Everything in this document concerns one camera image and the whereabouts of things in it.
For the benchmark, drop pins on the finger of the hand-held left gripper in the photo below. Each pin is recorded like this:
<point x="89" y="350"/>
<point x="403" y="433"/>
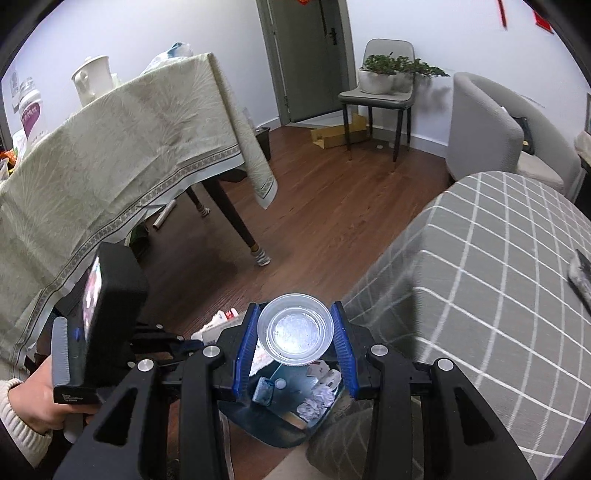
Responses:
<point x="161" y="344"/>

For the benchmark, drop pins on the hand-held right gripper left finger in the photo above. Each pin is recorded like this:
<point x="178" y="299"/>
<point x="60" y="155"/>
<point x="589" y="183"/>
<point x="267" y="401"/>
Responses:
<point x="244" y="350"/>

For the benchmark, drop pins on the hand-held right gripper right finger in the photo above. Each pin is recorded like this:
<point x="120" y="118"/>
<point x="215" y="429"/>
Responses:
<point x="346" y="346"/>

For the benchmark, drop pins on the clear plastic cup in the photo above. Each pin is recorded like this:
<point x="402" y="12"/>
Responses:
<point x="295" y="330"/>

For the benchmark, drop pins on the teal plastic bin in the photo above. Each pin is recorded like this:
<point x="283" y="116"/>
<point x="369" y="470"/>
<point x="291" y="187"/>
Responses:
<point x="277" y="415"/>

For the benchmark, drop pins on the person's left forearm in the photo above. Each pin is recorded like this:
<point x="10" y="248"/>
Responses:
<point x="18" y="438"/>

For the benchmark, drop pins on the person's left hand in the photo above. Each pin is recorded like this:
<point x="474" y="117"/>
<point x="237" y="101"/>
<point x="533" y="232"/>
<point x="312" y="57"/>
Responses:
<point x="37" y="401"/>

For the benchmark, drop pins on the white printed packet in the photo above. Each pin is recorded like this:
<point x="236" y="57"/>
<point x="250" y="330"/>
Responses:
<point x="325" y="373"/>

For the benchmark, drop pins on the small blue box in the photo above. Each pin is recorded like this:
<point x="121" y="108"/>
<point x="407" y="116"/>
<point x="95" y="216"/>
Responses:
<point x="263" y="391"/>

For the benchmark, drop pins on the crumpled white paper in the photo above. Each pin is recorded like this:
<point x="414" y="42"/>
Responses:
<point x="309" y="410"/>
<point x="324" y="396"/>

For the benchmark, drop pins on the dark green bag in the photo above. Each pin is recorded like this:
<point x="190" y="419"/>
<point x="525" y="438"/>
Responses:
<point x="138" y="240"/>

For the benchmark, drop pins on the white paper roll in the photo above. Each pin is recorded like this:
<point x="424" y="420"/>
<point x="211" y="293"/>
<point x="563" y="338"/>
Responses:
<point x="165" y="214"/>

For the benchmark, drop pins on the dark table leg with sock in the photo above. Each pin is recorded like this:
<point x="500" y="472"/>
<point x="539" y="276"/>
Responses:
<point x="196" y="201"/>
<point x="235" y="221"/>

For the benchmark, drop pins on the table with beige tablecloth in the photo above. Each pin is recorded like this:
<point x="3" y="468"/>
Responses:
<point x="115" y="152"/>

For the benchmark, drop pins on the grey checked blanket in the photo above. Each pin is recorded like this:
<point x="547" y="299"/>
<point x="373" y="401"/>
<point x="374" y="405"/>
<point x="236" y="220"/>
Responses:
<point x="485" y="286"/>

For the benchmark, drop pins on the colourful snack packets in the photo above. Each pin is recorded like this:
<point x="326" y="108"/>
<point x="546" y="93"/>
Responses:
<point x="9" y="164"/>

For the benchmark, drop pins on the white jar purple label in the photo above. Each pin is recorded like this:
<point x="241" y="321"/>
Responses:
<point x="31" y="110"/>

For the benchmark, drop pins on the small black bin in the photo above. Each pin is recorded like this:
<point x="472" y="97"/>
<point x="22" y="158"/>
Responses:
<point x="263" y="143"/>

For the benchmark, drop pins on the flat cardboard box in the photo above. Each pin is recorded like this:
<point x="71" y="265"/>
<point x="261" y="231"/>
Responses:
<point x="332" y="136"/>

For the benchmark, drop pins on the white ceramic teapot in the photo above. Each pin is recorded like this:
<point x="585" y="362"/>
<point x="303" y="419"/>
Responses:
<point x="94" y="81"/>

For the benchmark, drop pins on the dark remote control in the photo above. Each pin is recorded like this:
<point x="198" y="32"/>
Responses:
<point x="581" y="281"/>

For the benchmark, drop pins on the white printed plastic bag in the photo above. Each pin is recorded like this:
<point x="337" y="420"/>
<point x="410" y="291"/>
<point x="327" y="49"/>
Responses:
<point x="168" y="55"/>

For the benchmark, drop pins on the grey dining chair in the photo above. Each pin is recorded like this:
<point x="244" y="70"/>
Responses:
<point x="376" y="97"/>

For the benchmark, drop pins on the light grey armchair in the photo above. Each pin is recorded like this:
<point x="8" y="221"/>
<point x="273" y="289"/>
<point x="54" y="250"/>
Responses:
<point x="485" y="120"/>

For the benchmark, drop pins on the dark cloth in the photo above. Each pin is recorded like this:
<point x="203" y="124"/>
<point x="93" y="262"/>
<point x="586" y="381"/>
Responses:
<point x="524" y="134"/>

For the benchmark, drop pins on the potted green plant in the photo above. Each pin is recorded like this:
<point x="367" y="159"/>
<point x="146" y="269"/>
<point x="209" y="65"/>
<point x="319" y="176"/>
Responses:
<point x="392" y="64"/>

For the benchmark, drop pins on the grey door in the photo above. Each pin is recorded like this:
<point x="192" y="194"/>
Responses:
<point x="309" y="60"/>

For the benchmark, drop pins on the red wall decoration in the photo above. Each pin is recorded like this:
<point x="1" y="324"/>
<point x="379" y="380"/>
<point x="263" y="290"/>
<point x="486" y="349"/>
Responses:
<point x="502" y="14"/>
<point x="544" y="21"/>

